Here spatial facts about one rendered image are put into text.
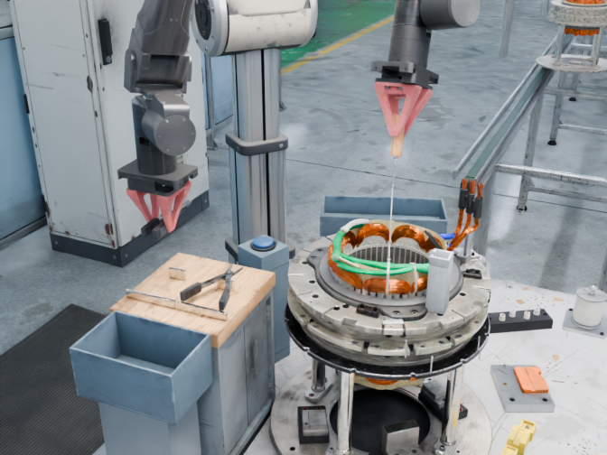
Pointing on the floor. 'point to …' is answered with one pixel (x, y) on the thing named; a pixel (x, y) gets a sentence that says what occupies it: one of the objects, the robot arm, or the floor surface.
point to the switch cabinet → (93, 124)
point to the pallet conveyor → (530, 98)
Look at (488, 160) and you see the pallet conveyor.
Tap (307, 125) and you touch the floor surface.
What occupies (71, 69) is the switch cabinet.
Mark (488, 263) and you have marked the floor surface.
